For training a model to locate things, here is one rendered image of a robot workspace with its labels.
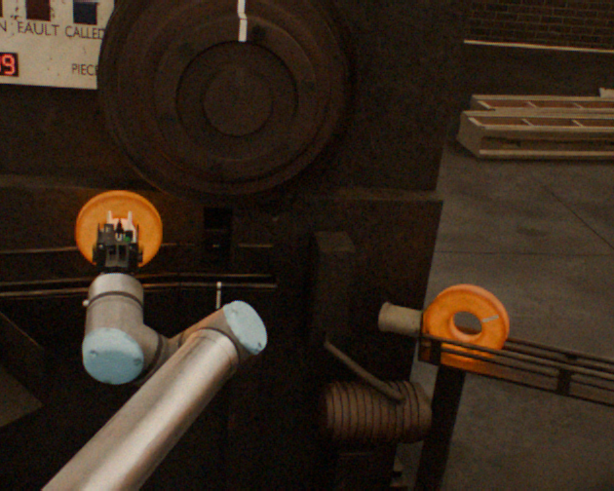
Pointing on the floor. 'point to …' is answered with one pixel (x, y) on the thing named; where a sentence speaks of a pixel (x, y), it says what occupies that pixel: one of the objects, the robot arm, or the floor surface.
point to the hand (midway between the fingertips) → (119, 222)
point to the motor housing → (365, 428)
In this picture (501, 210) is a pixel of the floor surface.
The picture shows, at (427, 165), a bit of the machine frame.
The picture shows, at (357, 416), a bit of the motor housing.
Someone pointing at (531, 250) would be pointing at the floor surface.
